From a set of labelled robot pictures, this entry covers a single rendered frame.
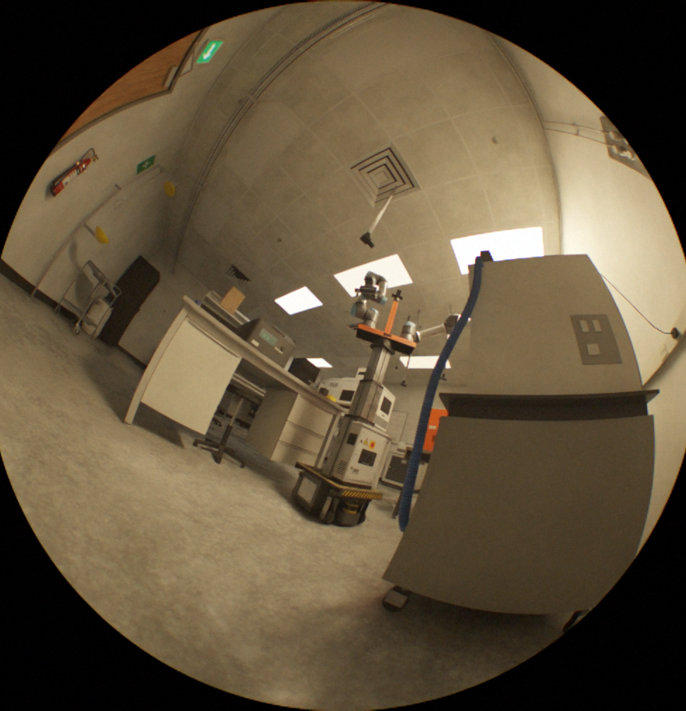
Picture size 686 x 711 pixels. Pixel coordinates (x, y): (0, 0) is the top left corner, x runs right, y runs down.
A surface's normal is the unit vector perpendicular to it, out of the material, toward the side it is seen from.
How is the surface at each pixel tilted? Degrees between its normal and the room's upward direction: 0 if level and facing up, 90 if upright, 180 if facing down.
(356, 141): 180
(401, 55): 180
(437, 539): 90
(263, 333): 90
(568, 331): 90
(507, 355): 90
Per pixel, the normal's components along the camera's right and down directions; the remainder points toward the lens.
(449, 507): -0.58, -0.53
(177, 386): 0.74, -0.02
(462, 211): -0.34, 0.85
